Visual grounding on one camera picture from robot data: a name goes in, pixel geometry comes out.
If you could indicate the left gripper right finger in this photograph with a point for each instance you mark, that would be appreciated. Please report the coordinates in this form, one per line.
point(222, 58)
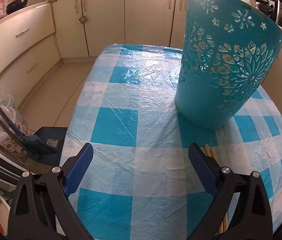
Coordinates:
point(201, 164)

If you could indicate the blue white checkered tablecloth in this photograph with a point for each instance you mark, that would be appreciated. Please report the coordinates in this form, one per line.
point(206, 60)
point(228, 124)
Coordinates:
point(140, 183)

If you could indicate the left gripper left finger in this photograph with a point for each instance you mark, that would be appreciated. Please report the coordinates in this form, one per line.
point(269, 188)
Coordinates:
point(75, 168)

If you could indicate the teal perforated plastic basket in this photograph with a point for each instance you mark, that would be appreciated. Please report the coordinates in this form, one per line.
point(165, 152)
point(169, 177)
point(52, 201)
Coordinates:
point(229, 48)

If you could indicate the wooden chopstick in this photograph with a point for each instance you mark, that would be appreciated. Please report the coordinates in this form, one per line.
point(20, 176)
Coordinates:
point(213, 153)
point(224, 225)
point(208, 152)

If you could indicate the black frying pan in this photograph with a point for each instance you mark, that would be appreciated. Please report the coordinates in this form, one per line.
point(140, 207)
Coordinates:
point(15, 6)

